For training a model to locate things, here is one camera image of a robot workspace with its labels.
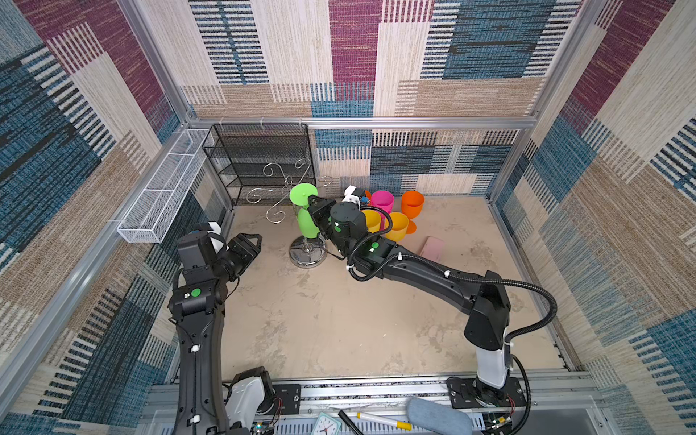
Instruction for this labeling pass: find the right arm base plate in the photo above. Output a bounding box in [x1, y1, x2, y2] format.
[446, 376, 527, 410]

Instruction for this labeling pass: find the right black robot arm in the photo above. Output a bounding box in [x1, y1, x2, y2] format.
[308, 194, 558, 406]

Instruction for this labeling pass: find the teal alarm clock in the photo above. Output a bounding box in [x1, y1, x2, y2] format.
[311, 413, 343, 435]

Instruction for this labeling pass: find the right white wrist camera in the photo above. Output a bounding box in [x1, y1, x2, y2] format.
[343, 185, 371, 208]

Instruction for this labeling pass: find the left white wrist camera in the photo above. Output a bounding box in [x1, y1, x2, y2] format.
[199, 221, 225, 253]

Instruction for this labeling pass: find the amber yellow wine glass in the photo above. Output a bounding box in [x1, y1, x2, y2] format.
[385, 212, 410, 242]

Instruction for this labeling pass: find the pink wine glass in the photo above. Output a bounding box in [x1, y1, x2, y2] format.
[370, 190, 394, 214]

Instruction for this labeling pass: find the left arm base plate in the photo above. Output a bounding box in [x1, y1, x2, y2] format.
[270, 384, 302, 416]

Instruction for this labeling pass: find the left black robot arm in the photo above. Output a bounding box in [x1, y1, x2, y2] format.
[168, 227, 263, 434]

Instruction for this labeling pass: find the black pen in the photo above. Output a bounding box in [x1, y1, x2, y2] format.
[337, 410, 364, 435]

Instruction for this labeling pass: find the blue grey cloth pouch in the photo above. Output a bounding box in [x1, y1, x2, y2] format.
[406, 398, 474, 435]

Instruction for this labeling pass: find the black wire shelf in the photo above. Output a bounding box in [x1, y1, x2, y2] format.
[202, 123, 316, 205]

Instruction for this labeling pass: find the green wine glass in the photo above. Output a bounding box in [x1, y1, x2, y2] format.
[289, 183, 320, 239]

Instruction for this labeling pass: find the pink glasses case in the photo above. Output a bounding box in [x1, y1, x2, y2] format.
[420, 237, 445, 263]

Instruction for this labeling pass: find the yellow white marker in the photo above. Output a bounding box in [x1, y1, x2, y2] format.
[356, 413, 413, 431]

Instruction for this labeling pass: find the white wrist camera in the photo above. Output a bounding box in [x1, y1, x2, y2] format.
[199, 221, 225, 253]
[343, 185, 371, 208]

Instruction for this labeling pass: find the orange back wine glass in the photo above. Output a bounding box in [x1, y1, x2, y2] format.
[401, 190, 425, 235]

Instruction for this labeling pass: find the chrome wine glass rack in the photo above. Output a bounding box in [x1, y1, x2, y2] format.
[246, 158, 328, 269]

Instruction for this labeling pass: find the white mesh wall basket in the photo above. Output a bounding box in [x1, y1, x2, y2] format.
[117, 129, 208, 244]

